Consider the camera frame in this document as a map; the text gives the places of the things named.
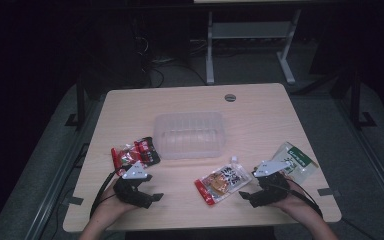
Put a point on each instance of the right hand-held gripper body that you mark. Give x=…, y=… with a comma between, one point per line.
x=270, y=191

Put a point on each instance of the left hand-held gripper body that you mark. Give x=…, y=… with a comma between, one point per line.
x=130, y=191

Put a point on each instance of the spouted pouch with white cap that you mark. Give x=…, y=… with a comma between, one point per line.
x=222, y=183

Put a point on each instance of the person's left hand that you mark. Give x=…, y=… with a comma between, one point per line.
x=115, y=205

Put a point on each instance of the person's right hand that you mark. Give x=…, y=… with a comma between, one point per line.
x=290, y=200

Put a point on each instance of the red and black snack packet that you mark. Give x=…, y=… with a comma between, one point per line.
x=135, y=154

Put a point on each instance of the green and white packet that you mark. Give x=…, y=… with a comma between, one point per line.
x=296, y=160

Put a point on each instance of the black tape strip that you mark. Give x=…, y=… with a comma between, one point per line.
x=72, y=200
x=326, y=192

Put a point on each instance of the clear plastic container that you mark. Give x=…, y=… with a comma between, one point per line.
x=189, y=135

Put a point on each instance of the grey table grommet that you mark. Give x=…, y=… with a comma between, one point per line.
x=230, y=97

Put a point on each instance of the black metal stand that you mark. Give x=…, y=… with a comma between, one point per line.
x=356, y=100
x=80, y=103

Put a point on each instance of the white metal desk frame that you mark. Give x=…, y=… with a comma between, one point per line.
x=246, y=31

